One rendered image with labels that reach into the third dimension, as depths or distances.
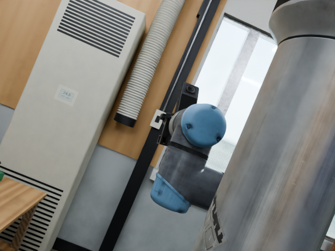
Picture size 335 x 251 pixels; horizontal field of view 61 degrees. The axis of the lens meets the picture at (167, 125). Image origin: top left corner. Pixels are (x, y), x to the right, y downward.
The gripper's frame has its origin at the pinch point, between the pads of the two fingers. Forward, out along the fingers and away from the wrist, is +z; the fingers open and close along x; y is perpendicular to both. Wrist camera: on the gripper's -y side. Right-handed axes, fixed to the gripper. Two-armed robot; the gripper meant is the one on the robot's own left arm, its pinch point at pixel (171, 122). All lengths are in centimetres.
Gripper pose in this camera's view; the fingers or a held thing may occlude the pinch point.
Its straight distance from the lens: 81.4
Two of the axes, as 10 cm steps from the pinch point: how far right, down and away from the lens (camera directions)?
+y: -2.9, 9.5, -0.9
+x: 9.4, 3.0, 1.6
